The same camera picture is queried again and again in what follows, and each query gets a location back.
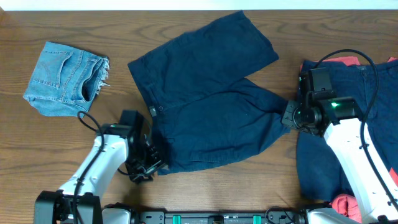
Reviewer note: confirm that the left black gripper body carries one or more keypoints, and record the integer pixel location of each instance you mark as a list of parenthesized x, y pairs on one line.
[(145, 161)]

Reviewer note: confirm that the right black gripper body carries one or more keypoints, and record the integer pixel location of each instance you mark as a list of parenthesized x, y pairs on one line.
[(295, 116)]

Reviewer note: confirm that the navy blue shorts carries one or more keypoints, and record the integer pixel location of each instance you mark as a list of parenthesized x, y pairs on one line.
[(206, 112)]

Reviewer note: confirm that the light blue denim shorts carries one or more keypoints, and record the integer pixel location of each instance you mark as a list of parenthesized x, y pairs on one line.
[(66, 80)]

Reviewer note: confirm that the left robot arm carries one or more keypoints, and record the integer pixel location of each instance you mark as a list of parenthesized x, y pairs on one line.
[(127, 143)]

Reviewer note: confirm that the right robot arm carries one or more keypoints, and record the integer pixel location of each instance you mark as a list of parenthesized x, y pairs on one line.
[(341, 123)]

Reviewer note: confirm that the navy blue garment in pile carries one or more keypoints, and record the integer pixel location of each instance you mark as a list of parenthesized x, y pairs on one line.
[(314, 168)]

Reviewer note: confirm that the red garment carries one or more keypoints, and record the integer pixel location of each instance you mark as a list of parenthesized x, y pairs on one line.
[(348, 202)]

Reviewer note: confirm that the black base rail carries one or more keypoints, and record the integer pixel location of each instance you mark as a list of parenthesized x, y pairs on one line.
[(217, 217)]

